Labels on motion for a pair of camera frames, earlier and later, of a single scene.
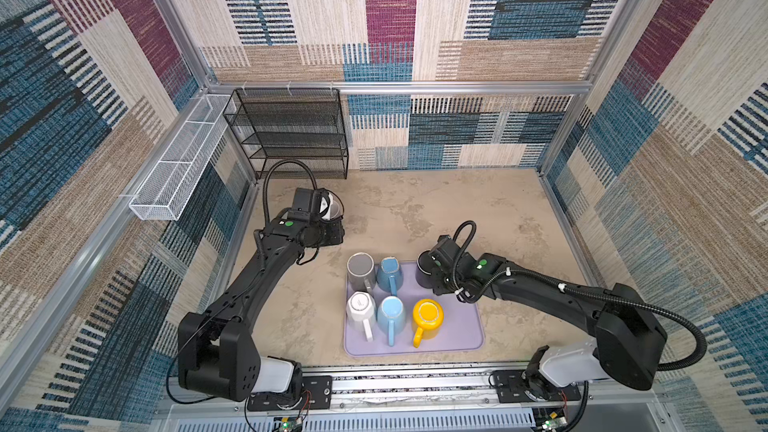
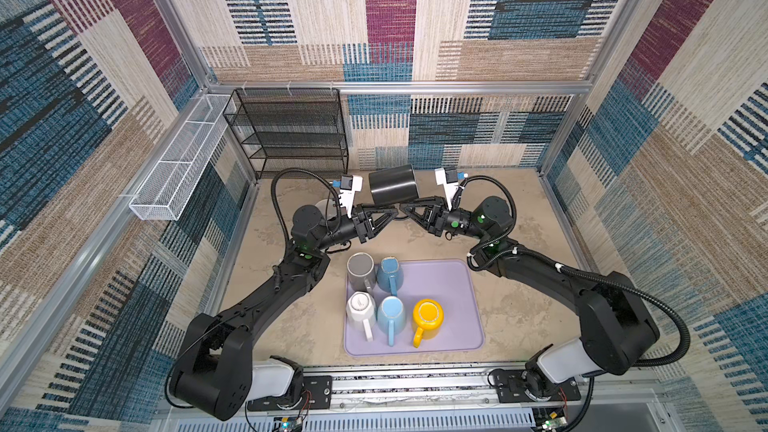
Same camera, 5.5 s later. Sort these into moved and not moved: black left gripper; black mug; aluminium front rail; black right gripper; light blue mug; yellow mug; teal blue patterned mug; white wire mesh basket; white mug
Moved: black left gripper; black mug; black right gripper
Not moved: aluminium front rail; white wire mesh basket; teal blue patterned mug; yellow mug; white mug; light blue mug
